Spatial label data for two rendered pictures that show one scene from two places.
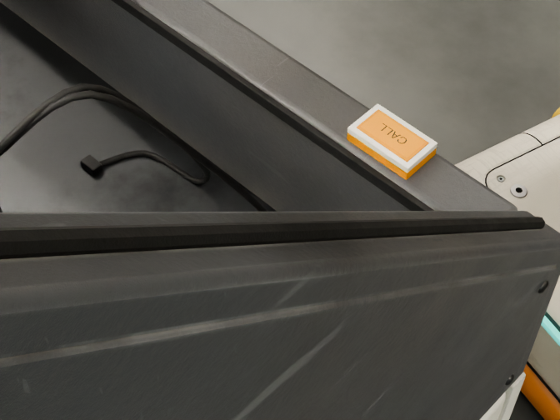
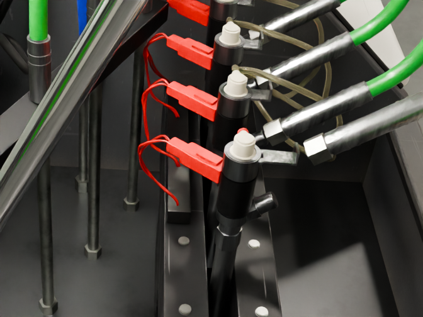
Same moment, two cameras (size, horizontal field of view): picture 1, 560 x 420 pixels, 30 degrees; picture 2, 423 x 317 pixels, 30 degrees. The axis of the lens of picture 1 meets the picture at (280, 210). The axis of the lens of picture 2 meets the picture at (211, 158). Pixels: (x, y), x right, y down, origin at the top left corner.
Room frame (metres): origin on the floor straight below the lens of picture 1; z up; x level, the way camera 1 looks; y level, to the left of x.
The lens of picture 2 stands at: (0.05, -0.02, 1.49)
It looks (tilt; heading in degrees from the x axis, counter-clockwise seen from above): 39 degrees down; 39
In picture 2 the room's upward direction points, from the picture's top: 8 degrees clockwise
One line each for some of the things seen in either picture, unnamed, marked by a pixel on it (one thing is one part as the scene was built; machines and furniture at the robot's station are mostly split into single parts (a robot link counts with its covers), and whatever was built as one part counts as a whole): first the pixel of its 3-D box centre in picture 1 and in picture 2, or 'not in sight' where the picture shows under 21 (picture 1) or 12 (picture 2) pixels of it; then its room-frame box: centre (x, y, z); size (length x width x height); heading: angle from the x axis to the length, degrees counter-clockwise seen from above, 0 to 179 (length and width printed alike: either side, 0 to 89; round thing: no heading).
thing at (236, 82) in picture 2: not in sight; (235, 90); (0.48, 0.31, 1.12); 0.02 x 0.02 x 0.03
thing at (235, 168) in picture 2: not in sight; (238, 248); (0.43, 0.25, 1.02); 0.05 x 0.03 x 0.21; 137
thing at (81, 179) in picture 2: not in sight; (83, 125); (0.51, 0.55, 0.93); 0.02 x 0.02 x 0.19; 47
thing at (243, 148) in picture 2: not in sight; (242, 151); (0.42, 0.25, 1.12); 0.02 x 0.02 x 0.03
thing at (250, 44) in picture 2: not in sight; (244, 39); (0.54, 0.36, 1.12); 0.03 x 0.02 x 0.01; 137
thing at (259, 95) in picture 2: not in sight; (252, 90); (0.49, 0.30, 1.12); 0.03 x 0.02 x 0.01; 137
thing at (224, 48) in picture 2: not in sight; (228, 131); (0.54, 0.36, 1.02); 0.05 x 0.03 x 0.21; 137
